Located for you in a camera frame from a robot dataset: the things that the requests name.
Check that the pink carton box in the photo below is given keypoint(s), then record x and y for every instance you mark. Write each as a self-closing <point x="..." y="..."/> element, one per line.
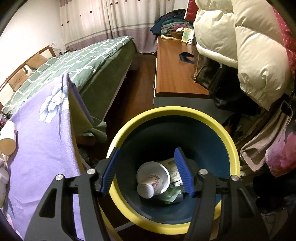
<point x="175" y="178"/>

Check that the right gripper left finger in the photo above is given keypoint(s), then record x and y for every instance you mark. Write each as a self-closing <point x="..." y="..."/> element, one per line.
<point x="53" y="218"/>

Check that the cream puffer jacket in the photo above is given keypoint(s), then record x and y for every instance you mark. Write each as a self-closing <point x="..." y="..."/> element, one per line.
<point x="245" y="35"/>

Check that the bed with green plaid duvet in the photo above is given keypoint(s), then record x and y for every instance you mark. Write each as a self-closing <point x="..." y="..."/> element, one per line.
<point x="97" y="71"/>

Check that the red puffer jacket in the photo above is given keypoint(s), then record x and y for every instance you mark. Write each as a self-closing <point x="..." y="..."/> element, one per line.
<point x="289" y="40"/>

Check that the white instant noodle bowl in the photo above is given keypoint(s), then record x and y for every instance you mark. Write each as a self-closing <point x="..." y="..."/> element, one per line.
<point x="153" y="179"/>

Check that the wooden desk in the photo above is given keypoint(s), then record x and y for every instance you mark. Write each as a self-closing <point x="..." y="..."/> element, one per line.
<point x="173" y="76"/>

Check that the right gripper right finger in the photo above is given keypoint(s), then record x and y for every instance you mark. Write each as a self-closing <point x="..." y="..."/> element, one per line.
<point x="239" y="217"/>

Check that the green plastic snack bag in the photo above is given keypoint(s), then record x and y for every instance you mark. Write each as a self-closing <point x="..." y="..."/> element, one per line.
<point x="172" y="195"/>

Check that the right brown pillow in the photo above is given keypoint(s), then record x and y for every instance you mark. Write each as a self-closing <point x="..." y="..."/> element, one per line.
<point x="36" y="61"/>

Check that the clothes pile on desk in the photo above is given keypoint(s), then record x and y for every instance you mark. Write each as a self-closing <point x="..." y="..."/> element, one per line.
<point x="170" y="22"/>

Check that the pink striped curtain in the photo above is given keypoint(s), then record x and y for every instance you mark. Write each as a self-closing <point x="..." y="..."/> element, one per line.
<point x="87" y="22"/>

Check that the white paper cup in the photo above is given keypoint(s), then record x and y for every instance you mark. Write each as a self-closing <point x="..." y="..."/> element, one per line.
<point x="8" y="138"/>

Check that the brown pillow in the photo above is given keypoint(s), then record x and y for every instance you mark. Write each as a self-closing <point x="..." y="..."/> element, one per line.
<point x="18" y="79"/>
<point x="36" y="61"/>

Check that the beige handbag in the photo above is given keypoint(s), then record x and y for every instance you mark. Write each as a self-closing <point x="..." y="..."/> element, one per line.
<point x="253" y="152"/>

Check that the wooden headboard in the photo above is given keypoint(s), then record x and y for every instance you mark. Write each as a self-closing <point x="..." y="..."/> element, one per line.
<point x="6" y="90"/>

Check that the purple floral tablecloth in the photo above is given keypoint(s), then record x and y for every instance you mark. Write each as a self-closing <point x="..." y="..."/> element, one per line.
<point x="47" y="125"/>

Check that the yellow rimmed blue trash bin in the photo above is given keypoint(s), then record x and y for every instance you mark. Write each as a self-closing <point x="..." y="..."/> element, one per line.
<point x="153" y="136"/>

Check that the green white cylinder can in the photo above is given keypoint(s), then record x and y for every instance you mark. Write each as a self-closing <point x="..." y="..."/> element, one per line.
<point x="4" y="179"/>

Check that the left brown pillow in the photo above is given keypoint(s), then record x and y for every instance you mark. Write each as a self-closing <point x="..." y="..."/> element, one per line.
<point x="18" y="79"/>

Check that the green framed picture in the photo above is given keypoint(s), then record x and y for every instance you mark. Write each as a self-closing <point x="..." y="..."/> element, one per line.
<point x="188" y="36"/>

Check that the pink floral garment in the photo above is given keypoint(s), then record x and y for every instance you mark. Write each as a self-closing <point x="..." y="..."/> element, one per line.
<point x="280" y="156"/>

